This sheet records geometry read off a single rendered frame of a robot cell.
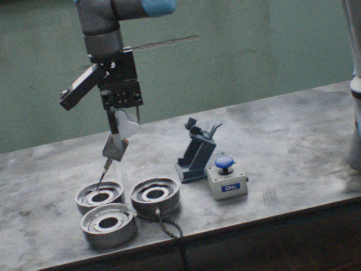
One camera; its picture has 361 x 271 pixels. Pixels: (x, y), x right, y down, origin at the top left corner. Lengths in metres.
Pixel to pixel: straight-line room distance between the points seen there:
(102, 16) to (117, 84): 0.14
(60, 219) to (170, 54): 1.64
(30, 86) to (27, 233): 1.62
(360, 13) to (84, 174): 0.76
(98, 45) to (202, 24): 1.68
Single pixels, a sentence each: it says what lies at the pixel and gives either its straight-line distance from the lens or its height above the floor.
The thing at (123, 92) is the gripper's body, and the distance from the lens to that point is 1.09.
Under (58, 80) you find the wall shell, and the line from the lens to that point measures 2.72.
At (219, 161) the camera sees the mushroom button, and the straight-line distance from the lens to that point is 1.12.
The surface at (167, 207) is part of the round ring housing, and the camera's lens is 1.10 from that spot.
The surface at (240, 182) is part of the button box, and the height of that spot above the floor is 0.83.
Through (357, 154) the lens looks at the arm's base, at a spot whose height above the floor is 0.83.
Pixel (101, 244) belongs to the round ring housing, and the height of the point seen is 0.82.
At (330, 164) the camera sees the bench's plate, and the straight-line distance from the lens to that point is 1.23.
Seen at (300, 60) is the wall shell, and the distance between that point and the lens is 2.90.
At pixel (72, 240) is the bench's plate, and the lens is 1.11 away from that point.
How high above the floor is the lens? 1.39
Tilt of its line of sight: 24 degrees down
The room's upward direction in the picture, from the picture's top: 10 degrees counter-clockwise
